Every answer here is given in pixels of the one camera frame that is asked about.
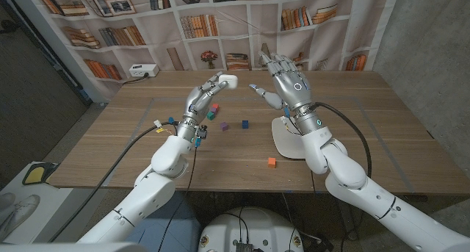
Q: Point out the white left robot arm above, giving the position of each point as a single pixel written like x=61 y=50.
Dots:
x=161 y=171

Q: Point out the blue cube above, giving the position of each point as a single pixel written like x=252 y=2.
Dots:
x=245 y=124

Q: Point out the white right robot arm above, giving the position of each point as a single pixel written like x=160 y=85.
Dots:
x=349 y=171

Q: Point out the white power strip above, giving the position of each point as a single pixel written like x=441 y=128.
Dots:
x=144 y=70

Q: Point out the printed bookshelf backdrop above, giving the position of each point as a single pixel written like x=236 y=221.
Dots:
x=161 y=28

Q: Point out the purple cube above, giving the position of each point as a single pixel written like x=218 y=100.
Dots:
x=224 y=126

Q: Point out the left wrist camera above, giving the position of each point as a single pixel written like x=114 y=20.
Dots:
x=201 y=134

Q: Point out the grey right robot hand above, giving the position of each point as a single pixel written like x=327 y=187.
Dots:
x=293 y=90

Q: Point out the green cube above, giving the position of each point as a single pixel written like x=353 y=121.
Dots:
x=210 y=115

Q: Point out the yellow and black pad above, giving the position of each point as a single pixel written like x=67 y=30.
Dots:
x=36 y=174

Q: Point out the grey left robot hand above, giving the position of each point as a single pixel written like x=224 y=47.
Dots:
x=198 y=105

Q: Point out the white airpods case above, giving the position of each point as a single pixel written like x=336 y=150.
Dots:
x=230 y=82

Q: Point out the white floor platform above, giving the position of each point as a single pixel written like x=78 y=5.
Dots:
x=44 y=208

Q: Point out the white shoe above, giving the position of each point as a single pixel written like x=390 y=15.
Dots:
x=5 y=201
x=18 y=215

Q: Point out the red cube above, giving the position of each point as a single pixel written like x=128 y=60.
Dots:
x=216 y=106

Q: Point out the white square plate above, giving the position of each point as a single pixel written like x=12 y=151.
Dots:
x=286 y=145

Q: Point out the orange cube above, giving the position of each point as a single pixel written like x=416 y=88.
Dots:
x=271 y=162

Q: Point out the small magenta cube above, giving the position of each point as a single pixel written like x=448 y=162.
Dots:
x=213 y=111

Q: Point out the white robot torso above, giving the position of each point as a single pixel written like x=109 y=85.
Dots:
x=253 y=230

